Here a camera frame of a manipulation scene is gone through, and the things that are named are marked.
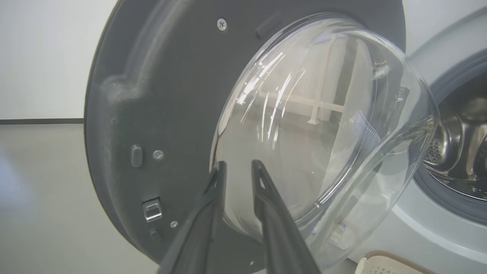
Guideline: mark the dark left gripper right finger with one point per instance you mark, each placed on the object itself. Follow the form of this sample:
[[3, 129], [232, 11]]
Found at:
[[277, 236]]

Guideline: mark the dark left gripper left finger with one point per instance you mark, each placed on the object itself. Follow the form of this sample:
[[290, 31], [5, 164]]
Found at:
[[198, 236]]

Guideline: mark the grey washing machine door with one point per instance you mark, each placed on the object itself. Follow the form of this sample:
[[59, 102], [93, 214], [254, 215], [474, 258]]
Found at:
[[163, 95]]

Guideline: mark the white front-load washing machine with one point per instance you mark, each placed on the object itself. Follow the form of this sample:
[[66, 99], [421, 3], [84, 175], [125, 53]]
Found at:
[[411, 236]]

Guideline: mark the grey rubber door gasket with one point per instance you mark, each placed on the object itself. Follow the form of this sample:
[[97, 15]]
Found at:
[[437, 194]]

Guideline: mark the washing machine drum interior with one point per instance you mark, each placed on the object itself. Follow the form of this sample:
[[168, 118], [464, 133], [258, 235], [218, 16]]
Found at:
[[464, 152]]

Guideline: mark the cream laundry basket brown rim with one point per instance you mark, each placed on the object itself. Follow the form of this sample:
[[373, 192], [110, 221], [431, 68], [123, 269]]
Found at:
[[384, 266]]

